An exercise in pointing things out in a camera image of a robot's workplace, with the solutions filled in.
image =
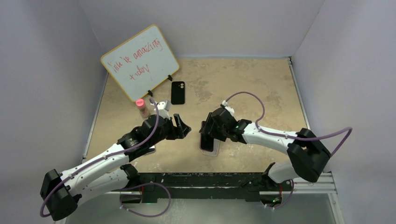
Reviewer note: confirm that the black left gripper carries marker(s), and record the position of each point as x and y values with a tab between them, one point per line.
177	132

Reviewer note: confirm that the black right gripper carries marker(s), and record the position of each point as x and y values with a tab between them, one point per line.
205	130

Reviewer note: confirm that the clear phone case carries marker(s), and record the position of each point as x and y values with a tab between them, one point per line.
210	147

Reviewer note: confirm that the black smartphone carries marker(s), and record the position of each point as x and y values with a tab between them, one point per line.
151	150

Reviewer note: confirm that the black phone case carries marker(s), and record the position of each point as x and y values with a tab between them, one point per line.
178	92

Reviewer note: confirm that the pink edged smartphone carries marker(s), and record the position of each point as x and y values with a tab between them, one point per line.
205	132

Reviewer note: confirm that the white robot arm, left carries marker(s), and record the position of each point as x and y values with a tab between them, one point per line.
62	192

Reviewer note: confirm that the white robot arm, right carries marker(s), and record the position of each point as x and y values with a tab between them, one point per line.
307	155

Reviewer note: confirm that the pink capped bottle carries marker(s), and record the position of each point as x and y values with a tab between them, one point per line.
142	107

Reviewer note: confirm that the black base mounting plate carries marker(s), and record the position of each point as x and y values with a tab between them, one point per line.
250	187

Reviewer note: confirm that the whiteboard with red writing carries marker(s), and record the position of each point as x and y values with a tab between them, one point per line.
141	63

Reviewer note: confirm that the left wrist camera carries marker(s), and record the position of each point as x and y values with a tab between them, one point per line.
162	108

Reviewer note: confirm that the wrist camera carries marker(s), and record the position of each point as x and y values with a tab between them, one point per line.
162	108
228	108

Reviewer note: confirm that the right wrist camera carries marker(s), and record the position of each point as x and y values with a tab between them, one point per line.
228	108

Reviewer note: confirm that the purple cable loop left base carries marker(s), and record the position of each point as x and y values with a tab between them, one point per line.
148	197

